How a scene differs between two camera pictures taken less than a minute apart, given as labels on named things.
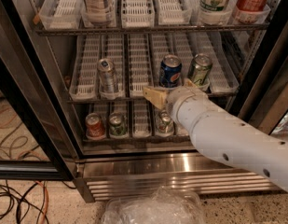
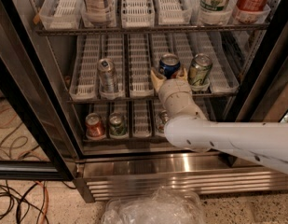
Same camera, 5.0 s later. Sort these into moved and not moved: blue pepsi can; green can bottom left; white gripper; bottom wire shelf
Moved: white gripper
Not moved: green can bottom left; bottom wire shelf; blue pepsi can
